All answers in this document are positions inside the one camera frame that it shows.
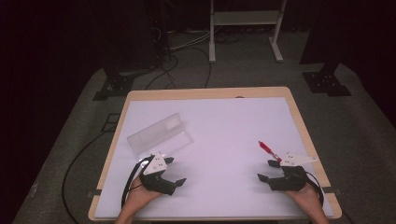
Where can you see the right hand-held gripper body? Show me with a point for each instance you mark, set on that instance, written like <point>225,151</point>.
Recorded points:
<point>289,179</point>

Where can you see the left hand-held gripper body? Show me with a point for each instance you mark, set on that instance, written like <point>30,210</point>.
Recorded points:
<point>155,179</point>

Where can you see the red pen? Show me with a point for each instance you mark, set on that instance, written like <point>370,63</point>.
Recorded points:
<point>265,147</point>

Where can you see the clear plastic pencil case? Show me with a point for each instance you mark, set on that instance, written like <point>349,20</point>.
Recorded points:
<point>155,134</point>

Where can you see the person's right hand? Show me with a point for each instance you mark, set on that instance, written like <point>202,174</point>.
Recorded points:
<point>303,194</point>

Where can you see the person's left hand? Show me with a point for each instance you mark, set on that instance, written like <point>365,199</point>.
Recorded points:
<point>140,194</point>

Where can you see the black tape strip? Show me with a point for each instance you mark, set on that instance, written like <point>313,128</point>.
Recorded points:
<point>330,189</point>
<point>94,193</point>

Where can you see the white table mat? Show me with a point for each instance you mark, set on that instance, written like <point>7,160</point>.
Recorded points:
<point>224,137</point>

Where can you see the black tape square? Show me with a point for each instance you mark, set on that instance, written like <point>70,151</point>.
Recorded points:
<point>110,123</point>

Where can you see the black stand base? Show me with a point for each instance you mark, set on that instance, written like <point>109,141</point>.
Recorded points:
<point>113,87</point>
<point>327,82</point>

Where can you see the white metal stand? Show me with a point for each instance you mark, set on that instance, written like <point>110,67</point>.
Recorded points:
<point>246,18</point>

